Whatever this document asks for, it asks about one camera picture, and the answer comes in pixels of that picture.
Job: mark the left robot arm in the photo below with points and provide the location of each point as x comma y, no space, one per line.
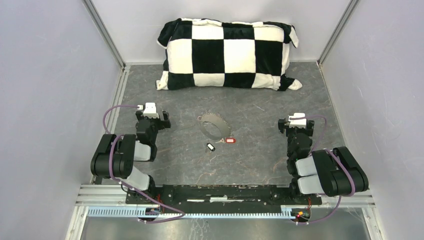
131,148

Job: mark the black and white checkered pillow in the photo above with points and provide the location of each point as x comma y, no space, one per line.
210,53

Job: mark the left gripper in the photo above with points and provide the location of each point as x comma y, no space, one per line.
163,124

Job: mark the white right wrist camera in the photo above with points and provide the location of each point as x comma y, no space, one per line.
297,120

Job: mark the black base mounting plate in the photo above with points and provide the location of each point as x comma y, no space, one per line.
269,198

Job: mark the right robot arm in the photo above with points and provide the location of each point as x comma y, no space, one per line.
330,172

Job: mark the white slotted cable duct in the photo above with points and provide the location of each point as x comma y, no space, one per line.
148,212

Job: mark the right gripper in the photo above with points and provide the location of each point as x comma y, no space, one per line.
283,124

